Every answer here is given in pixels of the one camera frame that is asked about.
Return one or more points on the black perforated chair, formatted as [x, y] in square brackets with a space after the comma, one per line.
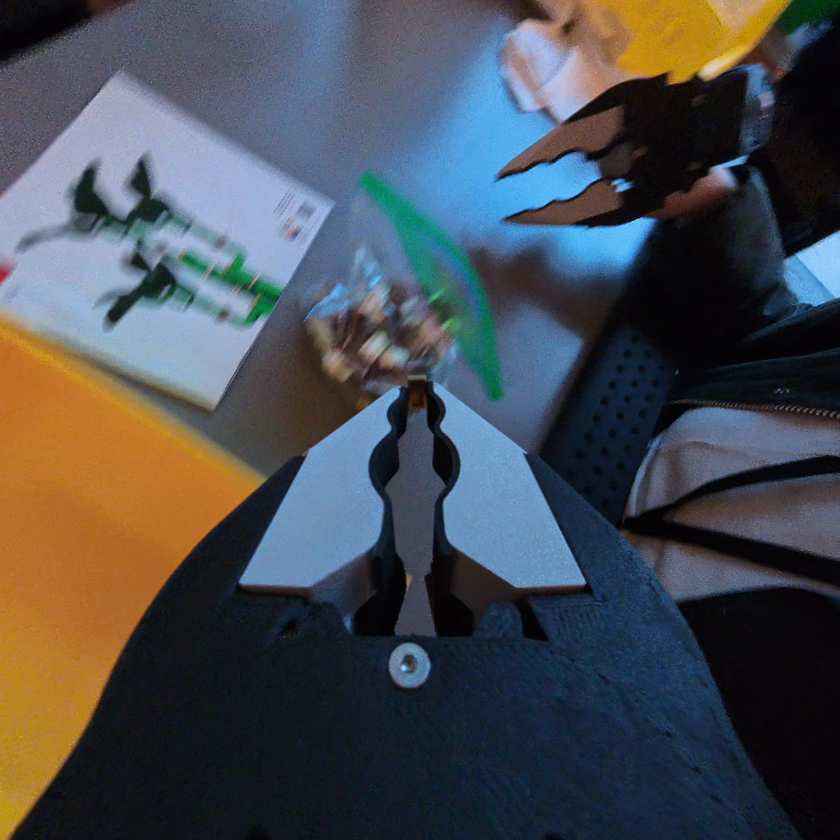
[610, 426]

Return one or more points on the person's pale garment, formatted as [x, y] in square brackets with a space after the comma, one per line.
[722, 453]

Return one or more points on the small orange-brown toy brick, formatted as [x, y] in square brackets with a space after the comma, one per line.
[416, 394]

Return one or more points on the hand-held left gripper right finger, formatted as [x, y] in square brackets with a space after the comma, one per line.
[512, 525]

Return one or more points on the clear zip bag green seal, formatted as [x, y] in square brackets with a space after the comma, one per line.
[453, 262]

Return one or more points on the yellow plastic bin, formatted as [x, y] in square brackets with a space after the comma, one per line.
[682, 33]
[79, 525]

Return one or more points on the pile of mixed toy bricks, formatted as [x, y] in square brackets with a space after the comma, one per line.
[380, 334]

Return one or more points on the toy instruction booklet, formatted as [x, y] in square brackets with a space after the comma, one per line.
[197, 341]

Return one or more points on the person's right hand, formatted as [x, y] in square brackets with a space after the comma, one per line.
[702, 193]

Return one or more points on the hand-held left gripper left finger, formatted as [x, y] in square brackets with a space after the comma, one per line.
[315, 525]

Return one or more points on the grey desk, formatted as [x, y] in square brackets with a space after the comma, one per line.
[394, 98]

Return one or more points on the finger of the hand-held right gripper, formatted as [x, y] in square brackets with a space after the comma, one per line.
[577, 138]
[577, 207]

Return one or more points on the person's right forearm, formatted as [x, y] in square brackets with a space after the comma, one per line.
[722, 282]

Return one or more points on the crumpled white paper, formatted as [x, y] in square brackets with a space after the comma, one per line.
[551, 72]

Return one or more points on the person's dark jacket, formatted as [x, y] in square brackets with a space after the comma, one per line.
[754, 367]

